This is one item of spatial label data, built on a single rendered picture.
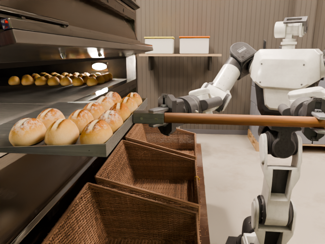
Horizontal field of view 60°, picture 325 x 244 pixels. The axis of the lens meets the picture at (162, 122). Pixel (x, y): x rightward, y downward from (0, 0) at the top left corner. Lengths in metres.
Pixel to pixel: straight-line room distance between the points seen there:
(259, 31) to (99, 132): 4.48
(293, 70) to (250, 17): 3.71
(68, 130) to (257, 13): 4.51
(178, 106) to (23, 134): 0.43
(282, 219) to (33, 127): 1.20
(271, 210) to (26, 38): 1.26
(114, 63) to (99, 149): 1.82
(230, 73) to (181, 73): 3.53
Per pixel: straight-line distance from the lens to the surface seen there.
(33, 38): 0.62
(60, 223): 1.03
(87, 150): 0.58
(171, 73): 4.83
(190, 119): 0.79
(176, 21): 4.84
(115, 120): 0.70
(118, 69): 2.35
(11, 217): 0.84
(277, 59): 1.27
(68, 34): 0.78
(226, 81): 1.29
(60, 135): 0.62
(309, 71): 1.26
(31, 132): 0.67
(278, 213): 1.51
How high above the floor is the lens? 1.39
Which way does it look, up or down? 14 degrees down
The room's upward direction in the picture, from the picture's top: straight up
